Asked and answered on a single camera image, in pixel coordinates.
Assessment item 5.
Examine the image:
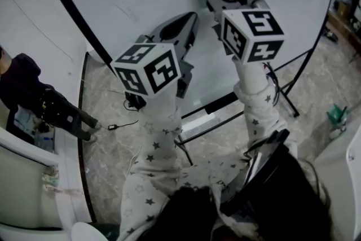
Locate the wooden shelf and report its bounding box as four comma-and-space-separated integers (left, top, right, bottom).
324, 0, 361, 54

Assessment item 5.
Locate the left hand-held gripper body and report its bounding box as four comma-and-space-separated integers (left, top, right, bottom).
109, 11, 199, 99

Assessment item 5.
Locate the green dustpan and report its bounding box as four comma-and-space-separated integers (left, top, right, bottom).
326, 103, 351, 133

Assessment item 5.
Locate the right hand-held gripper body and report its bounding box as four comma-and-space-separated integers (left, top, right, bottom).
208, 0, 285, 65

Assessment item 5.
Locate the white counter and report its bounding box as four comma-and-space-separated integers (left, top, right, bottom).
0, 125, 95, 232

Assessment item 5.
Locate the thin white cable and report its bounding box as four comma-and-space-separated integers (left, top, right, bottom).
127, 144, 142, 176

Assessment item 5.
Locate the black floor cable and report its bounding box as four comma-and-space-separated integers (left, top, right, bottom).
108, 89, 139, 130

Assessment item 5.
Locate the person's right forearm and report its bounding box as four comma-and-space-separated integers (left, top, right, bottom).
233, 58, 298, 170

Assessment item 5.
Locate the person's left forearm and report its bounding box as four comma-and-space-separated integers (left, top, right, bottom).
118, 89, 187, 241

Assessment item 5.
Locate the black metal stand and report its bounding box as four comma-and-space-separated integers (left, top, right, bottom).
174, 15, 329, 166

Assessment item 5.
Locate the gripper cable bundle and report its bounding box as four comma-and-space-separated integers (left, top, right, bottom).
262, 62, 281, 107

